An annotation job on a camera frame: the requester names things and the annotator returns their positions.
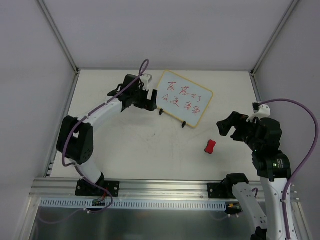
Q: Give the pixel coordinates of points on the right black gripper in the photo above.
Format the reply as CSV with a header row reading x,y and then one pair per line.
x,y
238,126

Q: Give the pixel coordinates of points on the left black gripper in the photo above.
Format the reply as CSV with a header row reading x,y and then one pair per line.
x,y
145,99

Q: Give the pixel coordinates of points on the red whiteboard eraser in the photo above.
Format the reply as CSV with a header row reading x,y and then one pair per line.
x,y
209,149

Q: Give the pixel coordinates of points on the yellow framed whiteboard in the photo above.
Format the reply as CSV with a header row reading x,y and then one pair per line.
x,y
182,94

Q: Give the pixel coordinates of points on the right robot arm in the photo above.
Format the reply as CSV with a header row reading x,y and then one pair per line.
x,y
262,136

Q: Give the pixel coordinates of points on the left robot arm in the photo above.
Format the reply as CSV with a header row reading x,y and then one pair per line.
x,y
76,136

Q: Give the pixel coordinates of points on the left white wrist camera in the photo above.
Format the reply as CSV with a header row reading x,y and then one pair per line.
x,y
146,80

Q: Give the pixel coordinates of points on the right aluminium frame post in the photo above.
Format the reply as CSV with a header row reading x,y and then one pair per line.
x,y
276,32

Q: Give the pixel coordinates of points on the aluminium frame post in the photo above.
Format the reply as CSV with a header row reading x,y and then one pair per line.
x,y
57,34
276,32

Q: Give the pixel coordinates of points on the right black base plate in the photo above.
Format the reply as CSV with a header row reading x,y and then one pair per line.
x,y
219,191

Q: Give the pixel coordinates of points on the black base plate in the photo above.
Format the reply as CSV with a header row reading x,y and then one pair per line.
x,y
219,191
85,189

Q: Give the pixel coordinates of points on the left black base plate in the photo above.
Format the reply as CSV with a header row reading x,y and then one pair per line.
x,y
85,189

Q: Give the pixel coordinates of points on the left aluminium frame post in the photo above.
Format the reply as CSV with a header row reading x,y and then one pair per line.
x,y
57,34

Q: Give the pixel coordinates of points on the white slotted cable duct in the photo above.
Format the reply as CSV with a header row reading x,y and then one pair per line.
x,y
135,204

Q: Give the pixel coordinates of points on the aluminium mounting rail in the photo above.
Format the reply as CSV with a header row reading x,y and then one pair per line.
x,y
177,190

